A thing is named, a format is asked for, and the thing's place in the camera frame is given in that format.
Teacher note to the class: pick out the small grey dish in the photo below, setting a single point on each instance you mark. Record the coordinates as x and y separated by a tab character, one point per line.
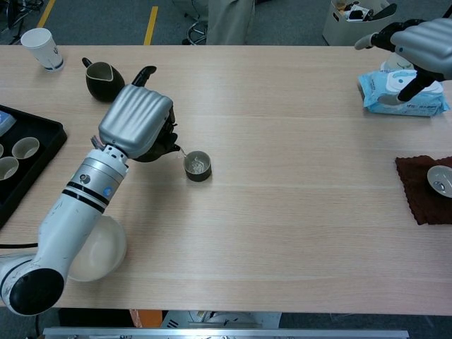
439	180

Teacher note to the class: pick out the brown cloth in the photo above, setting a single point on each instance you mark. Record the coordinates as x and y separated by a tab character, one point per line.
416	197

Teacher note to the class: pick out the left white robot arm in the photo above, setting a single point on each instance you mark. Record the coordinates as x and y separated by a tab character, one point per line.
70	219

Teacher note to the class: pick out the blue white box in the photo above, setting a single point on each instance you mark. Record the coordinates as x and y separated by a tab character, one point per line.
6	121

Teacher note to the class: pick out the black plastic tray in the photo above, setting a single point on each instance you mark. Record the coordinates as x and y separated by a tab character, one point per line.
39	127

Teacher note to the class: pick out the black utensil in bin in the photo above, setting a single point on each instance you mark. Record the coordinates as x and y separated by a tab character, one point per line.
383	10

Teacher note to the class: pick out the orange panel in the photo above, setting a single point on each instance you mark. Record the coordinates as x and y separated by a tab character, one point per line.
136	318

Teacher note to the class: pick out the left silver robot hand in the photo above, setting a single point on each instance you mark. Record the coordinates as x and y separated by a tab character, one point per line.
137	116

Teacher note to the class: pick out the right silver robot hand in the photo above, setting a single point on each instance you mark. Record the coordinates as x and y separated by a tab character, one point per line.
427	46

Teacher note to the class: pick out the large beige bowl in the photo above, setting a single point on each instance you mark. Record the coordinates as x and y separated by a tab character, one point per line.
102	247

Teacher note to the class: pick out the white storage bin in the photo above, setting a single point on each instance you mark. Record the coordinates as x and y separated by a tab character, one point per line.
342	30

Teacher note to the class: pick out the white paper cup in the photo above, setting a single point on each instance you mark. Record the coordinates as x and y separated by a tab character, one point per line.
42	49

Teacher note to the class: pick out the blue wet wipes pack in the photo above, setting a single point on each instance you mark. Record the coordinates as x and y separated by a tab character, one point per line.
374	88

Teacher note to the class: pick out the black tripod leg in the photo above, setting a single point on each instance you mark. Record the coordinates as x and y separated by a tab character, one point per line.
447	8

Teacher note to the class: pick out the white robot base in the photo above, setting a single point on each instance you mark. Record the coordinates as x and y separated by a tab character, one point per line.
219	318

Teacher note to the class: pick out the person legs khaki trousers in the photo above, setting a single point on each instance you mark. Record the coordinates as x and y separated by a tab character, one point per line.
229	21

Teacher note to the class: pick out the clear bottle wooden cap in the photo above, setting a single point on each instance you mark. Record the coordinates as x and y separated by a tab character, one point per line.
392	63

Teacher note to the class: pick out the aluminium rail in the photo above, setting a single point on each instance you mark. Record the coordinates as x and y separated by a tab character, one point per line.
226	333

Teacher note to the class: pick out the dark pitcher beige inside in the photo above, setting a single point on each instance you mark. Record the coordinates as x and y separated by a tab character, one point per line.
106	84

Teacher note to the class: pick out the dark teacup beige inside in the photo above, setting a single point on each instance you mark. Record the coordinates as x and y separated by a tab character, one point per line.
197	173

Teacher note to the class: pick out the chair base with casters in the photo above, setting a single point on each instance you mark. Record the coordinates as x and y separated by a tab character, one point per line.
197	31

